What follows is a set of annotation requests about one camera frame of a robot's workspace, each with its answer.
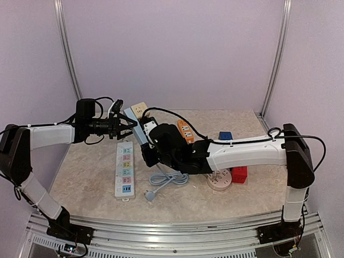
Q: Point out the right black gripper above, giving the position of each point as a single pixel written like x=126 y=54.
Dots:
x=148 y=160

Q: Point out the red cube socket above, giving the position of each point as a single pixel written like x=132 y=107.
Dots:
x=239 y=175

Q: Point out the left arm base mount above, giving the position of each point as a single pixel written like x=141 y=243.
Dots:
x=74 y=233

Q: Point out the orange power strip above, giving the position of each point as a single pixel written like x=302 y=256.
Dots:
x=185 y=131

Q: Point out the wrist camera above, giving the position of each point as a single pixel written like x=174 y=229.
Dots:
x=148 y=123
x=114 y=108

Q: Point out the white power strip blue USB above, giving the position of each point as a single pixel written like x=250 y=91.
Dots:
x=124 y=185

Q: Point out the front aluminium rail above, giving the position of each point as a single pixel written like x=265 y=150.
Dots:
x=236 y=237

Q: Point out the aluminium frame post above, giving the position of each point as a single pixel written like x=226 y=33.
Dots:
x=283 y=32
x=62 y=27

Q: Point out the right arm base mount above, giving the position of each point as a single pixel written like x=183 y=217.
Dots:
x=277 y=232

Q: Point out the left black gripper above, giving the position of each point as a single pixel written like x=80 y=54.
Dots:
x=113 y=129

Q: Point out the beige cube socket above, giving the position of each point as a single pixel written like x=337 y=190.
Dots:
x=139 y=109

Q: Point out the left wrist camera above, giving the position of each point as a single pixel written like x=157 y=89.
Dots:
x=114 y=108

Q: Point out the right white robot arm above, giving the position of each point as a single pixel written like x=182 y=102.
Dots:
x=282 y=147

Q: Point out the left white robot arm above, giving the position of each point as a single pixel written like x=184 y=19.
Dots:
x=18 y=141

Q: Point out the left aluminium frame post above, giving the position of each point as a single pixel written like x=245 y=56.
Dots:
x=62 y=27

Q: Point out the white round socket base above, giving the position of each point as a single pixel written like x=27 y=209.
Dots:
x=219 y=180

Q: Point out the right aluminium frame post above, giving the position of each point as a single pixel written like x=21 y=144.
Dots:
x=283 y=32

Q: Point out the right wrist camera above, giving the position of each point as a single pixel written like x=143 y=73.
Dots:
x=148 y=123

